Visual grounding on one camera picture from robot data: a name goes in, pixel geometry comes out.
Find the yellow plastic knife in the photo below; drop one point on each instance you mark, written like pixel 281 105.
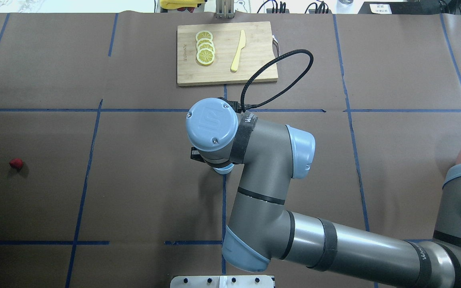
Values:
pixel 241 45

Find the top lemon slice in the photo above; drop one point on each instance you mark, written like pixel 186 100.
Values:
pixel 204 34

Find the yellow cloth bundle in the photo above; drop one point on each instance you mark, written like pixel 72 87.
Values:
pixel 176 4

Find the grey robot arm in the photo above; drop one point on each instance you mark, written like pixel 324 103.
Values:
pixel 261 228

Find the lemon slice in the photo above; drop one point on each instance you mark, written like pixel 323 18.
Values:
pixel 204 40
pixel 204 34
pixel 205 57
pixel 206 48

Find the aluminium frame post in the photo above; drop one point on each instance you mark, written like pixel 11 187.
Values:
pixel 224 9

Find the white label card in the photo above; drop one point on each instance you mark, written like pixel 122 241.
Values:
pixel 381 8

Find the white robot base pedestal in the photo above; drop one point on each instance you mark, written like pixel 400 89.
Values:
pixel 224 281

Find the red strawberry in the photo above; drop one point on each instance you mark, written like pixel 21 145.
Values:
pixel 16 164

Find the bottom lemon slice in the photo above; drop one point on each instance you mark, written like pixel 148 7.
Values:
pixel 205 57

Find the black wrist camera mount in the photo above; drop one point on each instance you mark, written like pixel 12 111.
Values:
pixel 195 155

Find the light blue plastic cup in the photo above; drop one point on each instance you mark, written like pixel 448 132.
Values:
pixel 224 170

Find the bamboo cutting board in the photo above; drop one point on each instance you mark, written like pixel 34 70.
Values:
pixel 258 51

